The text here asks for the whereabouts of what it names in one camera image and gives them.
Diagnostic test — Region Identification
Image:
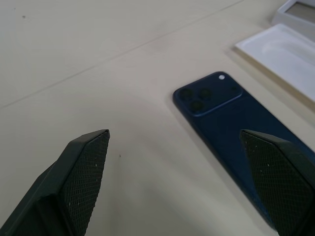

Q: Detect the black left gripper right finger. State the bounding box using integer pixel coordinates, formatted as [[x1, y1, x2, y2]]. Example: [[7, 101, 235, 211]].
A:
[[239, 129, 315, 236]]

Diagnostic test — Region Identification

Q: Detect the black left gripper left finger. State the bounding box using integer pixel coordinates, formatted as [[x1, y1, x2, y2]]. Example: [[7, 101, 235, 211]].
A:
[[0, 129, 111, 236]]

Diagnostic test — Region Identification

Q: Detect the dark blue smartphone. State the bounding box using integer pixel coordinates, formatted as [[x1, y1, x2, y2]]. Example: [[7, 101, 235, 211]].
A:
[[172, 71, 315, 232]]

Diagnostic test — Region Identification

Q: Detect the white rectangular box lid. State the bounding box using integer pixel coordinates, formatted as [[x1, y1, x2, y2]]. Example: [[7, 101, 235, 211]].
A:
[[271, 0, 315, 44]]

